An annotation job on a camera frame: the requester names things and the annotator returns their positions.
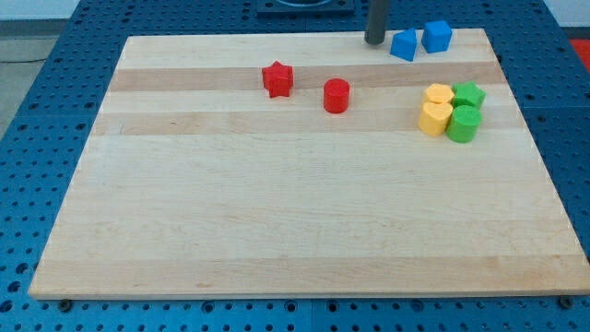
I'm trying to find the blue triangle block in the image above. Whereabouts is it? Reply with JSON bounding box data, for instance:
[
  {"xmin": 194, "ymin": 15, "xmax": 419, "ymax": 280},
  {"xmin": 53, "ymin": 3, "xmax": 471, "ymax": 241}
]
[{"xmin": 390, "ymin": 28, "xmax": 418, "ymax": 62}]

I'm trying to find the blue cube block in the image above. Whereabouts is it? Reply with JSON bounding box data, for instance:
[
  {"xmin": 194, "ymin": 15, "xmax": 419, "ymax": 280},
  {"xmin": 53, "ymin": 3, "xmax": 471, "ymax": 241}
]
[{"xmin": 421, "ymin": 20, "xmax": 453, "ymax": 53}]

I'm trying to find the red cylinder block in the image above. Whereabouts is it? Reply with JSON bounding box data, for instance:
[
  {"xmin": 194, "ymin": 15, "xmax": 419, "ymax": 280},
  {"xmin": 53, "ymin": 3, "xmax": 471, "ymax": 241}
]
[{"xmin": 323, "ymin": 78, "xmax": 350, "ymax": 113}]

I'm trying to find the red star block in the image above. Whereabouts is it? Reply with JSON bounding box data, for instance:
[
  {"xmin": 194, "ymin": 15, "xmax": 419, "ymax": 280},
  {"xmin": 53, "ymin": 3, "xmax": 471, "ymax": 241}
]
[{"xmin": 262, "ymin": 61, "xmax": 294, "ymax": 98}]

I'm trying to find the light wooden board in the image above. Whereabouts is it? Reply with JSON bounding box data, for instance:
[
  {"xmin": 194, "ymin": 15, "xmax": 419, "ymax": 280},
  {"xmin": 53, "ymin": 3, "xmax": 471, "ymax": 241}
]
[{"xmin": 29, "ymin": 29, "xmax": 589, "ymax": 301}]

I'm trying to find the yellow heart block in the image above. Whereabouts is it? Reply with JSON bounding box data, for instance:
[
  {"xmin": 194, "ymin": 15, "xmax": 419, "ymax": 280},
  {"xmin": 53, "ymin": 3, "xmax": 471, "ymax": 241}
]
[{"xmin": 419, "ymin": 101, "xmax": 454, "ymax": 136}]

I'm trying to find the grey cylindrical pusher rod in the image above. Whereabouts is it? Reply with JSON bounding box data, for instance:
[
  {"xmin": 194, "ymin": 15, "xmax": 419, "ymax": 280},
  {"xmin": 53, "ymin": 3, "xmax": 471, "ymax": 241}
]
[{"xmin": 364, "ymin": 0, "xmax": 390, "ymax": 45}]

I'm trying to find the yellow hexagon block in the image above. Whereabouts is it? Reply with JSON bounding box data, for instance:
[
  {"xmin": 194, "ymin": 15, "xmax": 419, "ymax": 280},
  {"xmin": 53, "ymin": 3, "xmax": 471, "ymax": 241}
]
[{"xmin": 422, "ymin": 83, "xmax": 454, "ymax": 104}]

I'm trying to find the green cylinder block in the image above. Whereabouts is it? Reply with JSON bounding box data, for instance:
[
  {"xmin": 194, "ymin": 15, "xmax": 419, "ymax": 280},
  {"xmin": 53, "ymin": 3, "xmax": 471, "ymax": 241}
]
[{"xmin": 446, "ymin": 105, "xmax": 482, "ymax": 143}]

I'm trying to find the green star block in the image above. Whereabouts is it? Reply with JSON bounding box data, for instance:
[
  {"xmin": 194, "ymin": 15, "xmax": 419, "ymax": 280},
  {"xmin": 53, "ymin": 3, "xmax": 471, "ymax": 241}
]
[{"xmin": 452, "ymin": 81, "xmax": 487, "ymax": 110}]

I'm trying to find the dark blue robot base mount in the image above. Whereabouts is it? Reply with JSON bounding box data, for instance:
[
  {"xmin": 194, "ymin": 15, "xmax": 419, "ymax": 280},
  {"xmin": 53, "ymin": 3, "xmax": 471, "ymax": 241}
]
[{"xmin": 255, "ymin": 0, "xmax": 355, "ymax": 18}]

